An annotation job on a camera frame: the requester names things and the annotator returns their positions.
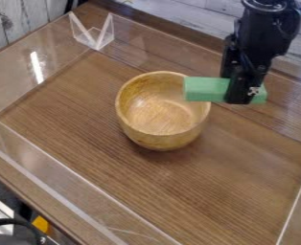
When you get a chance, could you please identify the clear acrylic tray wall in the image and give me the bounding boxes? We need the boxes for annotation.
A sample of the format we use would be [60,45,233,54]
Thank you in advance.
[0,121,182,245]

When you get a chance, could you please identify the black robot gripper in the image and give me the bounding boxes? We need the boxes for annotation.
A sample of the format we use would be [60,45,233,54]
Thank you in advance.
[221,1,301,104]

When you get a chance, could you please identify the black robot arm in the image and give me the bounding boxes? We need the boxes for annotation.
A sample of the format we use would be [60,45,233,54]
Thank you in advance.
[221,0,301,104]

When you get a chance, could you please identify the black cable bottom left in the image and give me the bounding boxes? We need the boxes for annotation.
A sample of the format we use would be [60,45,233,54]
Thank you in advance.
[0,217,47,245]

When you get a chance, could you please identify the brown wooden bowl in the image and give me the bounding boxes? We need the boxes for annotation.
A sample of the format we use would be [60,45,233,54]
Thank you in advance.
[115,71,211,151]

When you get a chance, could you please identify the green rectangular block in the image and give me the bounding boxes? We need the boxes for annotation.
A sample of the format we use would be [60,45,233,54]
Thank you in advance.
[182,76,269,105]

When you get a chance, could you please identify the clear acrylic corner bracket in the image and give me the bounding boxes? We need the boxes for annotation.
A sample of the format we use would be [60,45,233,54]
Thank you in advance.
[68,12,115,51]

